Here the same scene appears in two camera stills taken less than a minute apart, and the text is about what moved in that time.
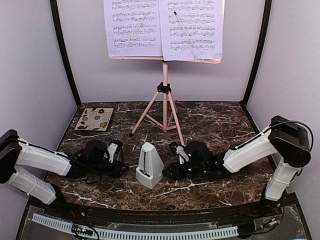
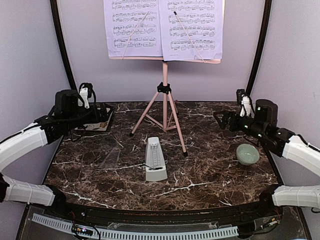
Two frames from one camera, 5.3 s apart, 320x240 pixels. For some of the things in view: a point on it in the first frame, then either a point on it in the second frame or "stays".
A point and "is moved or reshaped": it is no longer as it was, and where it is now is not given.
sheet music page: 203,19 stays
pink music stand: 161,111 stays
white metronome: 151,169 is moved or reshaped
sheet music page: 123,18 stays
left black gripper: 115,173 to 104,117
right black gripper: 174,169 to 234,115
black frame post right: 267,14 stays
